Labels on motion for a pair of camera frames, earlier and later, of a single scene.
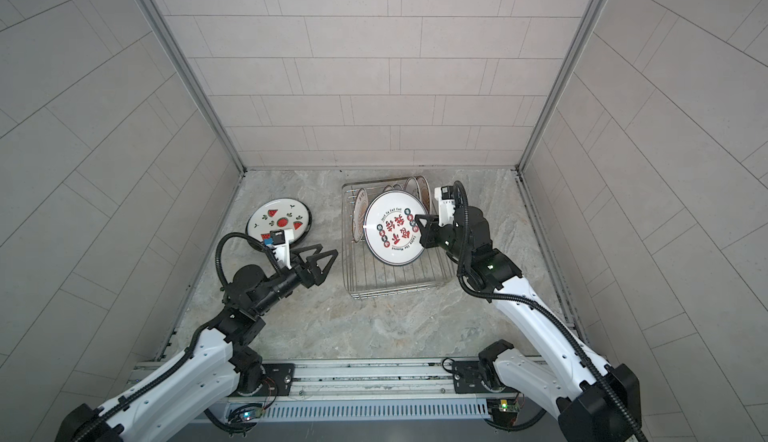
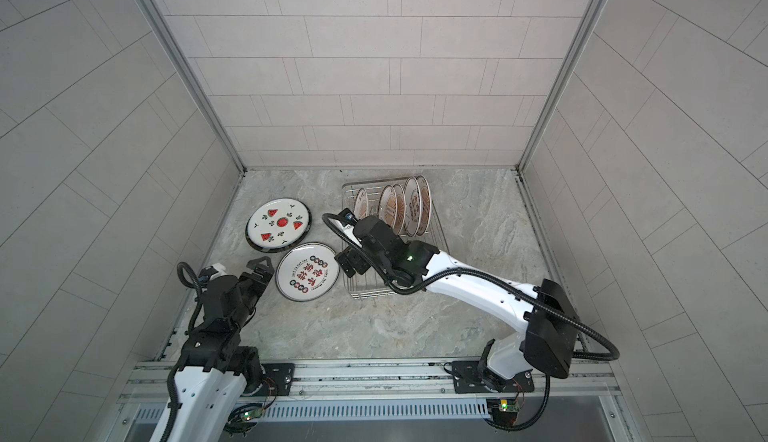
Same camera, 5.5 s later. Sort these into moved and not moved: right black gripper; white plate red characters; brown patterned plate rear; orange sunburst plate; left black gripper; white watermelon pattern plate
Moved: right black gripper; white plate red characters; left black gripper
Not moved: white watermelon pattern plate; brown patterned plate rear; orange sunburst plate
